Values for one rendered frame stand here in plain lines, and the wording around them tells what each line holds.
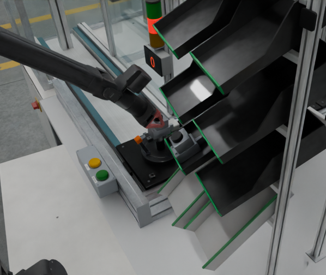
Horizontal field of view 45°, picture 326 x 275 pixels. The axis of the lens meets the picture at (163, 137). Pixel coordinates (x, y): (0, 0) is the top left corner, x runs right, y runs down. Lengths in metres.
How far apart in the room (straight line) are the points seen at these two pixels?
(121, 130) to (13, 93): 2.36
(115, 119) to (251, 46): 0.99
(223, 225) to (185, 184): 0.18
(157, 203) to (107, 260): 0.22
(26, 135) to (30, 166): 1.65
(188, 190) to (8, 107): 2.70
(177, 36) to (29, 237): 0.84
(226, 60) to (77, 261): 0.80
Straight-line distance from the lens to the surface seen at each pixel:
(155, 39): 1.36
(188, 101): 0.91
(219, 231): 1.06
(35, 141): 3.18
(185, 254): 1.23
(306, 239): 1.30
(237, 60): 0.72
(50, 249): 1.33
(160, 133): 1.29
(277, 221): 0.97
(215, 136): 0.82
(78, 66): 1.06
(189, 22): 0.86
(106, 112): 1.69
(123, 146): 1.41
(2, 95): 3.85
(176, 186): 1.18
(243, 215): 1.02
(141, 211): 1.25
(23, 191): 1.53
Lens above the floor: 1.89
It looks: 40 degrees down
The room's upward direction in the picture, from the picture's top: 6 degrees counter-clockwise
